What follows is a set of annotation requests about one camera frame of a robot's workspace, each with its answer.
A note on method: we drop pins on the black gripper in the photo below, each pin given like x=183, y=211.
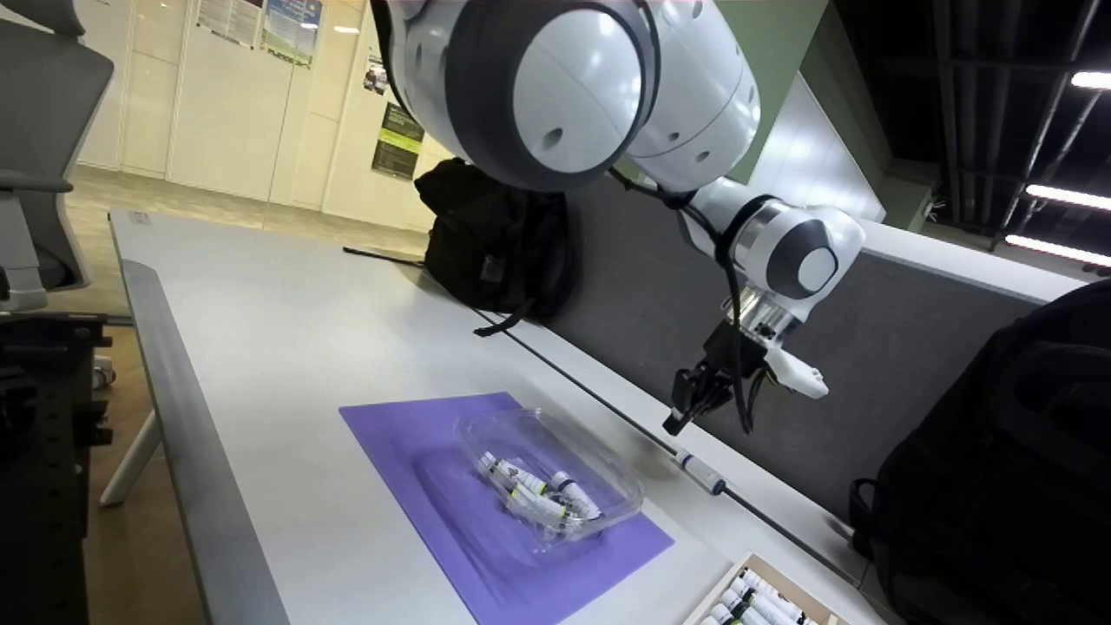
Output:
x=722, y=371

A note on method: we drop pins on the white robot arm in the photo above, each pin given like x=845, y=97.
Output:
x=578, y=91

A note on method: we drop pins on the wooden paint tube box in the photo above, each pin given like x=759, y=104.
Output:
x=809, y=594

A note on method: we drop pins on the clear plastic container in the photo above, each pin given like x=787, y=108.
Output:
x=603, y=473

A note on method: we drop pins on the white paint tube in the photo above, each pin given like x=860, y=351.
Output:
x=772, y=594
x=573, y=495
x=743, y=608
x=541, y=513
x=715, y=615
x=509, y=473

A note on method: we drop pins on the gray desk partition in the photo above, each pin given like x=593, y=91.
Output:
x=904, y=349

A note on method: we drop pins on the purple mat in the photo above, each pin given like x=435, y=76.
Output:
x=393, y=447

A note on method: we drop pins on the large black backpack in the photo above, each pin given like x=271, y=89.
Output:
x=1008, y=488

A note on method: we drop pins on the ceiling tube light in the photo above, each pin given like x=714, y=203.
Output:
x=1091, y=82
x=1060, y=251
x=1069, y=195

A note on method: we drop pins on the white table leg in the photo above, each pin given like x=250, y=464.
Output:
x=128, y=461

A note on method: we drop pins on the black equipment stand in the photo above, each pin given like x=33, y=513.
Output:
x=39, y=464

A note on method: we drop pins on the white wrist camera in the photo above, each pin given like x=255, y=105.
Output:
x=798, y=372

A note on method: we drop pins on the green and black wall poster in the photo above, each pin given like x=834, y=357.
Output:
x=396, y=151

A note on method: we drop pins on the small wall photo notice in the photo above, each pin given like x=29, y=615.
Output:
x=372, y=79

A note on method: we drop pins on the blue and white wall poster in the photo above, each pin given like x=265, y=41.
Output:
x=290, y=31

